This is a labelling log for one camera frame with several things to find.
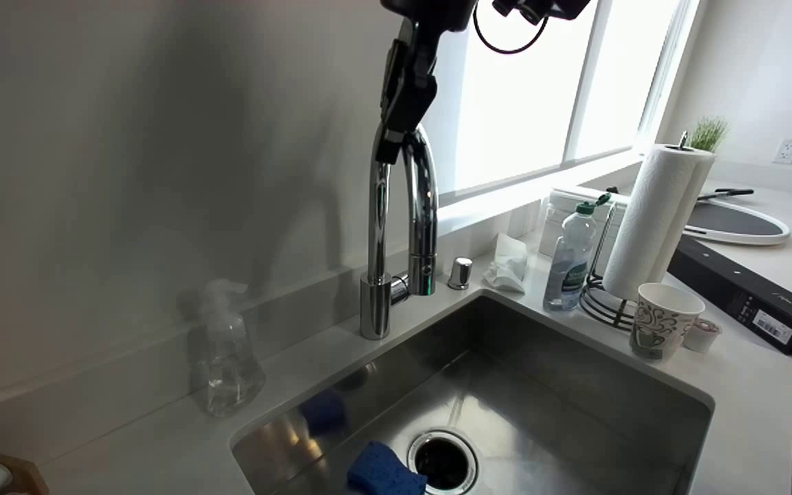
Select stainless steel sink basin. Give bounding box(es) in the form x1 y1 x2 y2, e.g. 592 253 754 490
230 288 718 495

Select round metal sink drain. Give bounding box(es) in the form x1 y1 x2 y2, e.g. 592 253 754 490
403 426 482 495

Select dish soap bottle green cap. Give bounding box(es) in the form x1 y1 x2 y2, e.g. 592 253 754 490
542 191 614 312

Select crumpled clear plastic bag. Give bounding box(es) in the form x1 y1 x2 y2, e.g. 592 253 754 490
484 230 534 296

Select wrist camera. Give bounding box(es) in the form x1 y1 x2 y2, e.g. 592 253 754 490
489 0 594 26

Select white paper towel roll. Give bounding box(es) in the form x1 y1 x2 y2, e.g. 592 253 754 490
603 143 718 303

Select black cable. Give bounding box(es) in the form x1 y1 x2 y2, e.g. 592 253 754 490
467 0 552 58

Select oval grey pan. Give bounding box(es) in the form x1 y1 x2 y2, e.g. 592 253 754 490
682 183 792 249

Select small chrome sink button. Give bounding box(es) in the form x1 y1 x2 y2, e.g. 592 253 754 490
445 255 476 293

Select white framed window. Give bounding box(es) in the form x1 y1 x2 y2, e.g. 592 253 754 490
417 0 703 206

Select long black box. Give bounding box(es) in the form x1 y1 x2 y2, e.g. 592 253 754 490
669 234 792 358

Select small green potted plant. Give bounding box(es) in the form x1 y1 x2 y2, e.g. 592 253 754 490
688 116 728 156

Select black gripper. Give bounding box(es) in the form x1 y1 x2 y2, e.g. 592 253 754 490
374 0 479 168

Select chrome gooseneck faucet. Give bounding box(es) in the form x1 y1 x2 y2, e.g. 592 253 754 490
358 120 443 344

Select clear spray bottle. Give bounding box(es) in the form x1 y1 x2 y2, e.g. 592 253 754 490
175 277 269 420

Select blue sponge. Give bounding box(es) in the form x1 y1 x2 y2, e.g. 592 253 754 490
344 440 429 495

